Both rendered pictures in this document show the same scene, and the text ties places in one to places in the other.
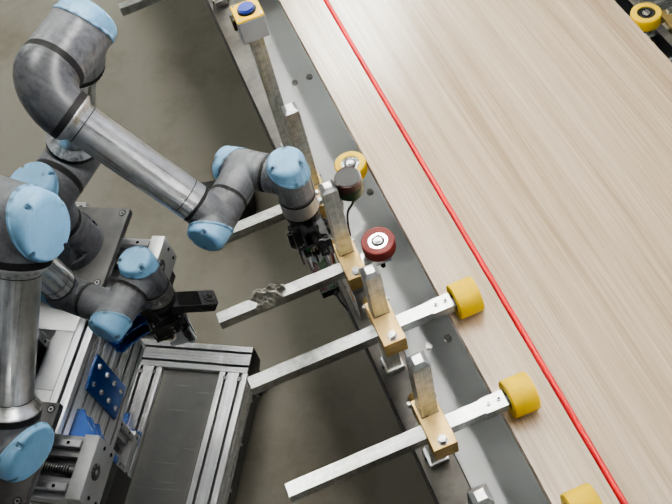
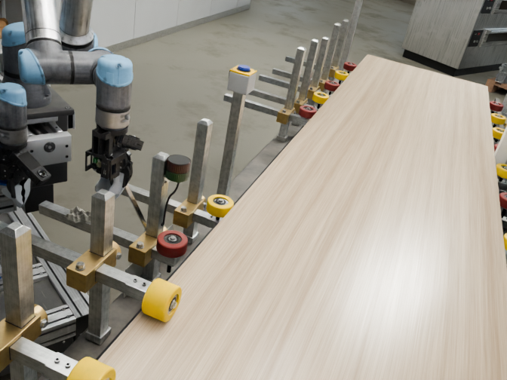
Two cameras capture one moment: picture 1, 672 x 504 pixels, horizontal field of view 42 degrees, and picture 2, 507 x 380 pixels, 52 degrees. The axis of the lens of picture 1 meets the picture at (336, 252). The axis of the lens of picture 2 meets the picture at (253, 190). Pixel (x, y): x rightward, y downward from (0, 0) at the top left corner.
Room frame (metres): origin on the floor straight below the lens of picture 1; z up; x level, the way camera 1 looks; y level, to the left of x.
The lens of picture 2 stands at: (0.23, -0.69, 1.72)
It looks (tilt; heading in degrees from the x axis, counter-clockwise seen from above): 29 degrees down; 22
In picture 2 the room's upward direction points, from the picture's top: 11 degrees clockwise
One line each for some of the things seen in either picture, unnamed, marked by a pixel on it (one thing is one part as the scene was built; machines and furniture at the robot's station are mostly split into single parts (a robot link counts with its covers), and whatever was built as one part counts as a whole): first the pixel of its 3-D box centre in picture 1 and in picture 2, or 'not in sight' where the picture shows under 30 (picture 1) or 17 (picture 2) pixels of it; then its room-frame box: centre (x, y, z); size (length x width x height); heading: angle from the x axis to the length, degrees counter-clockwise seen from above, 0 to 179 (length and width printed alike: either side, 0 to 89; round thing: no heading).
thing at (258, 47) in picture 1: (273, 95); (230, 150); (1.72, 0.04, 0.93); 0.05 x 0.04 x 0.45; 7
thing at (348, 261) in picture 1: (350, 260); (150, 244); (1.19, -0.03, 0.85); 0.13 x 0.06 x 0.05; 7
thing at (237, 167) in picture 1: (241, 174); (96, 68); (1.15, 0.13, 1.30); 0.11 x 0.11 x 0.08; 54
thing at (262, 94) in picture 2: not in sight; (281, 100); (2.65, 0.25, 0.82); 0.43 x 0.03 x 0.04; 97
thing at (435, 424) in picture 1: (432, 421); (12, 335); (0.70, -0.09, 0.95); 0.13 x 0.06 x 0.05; 7
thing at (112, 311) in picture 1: (110, 309); not in sight; (1.05, 0.48, 1.13); 0.11 x 0.11 x 0.08; 51
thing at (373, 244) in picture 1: (380, 252); (170, 254); (1.19, -0.10, 0.85); 0.08 x 0.08 x 0.11
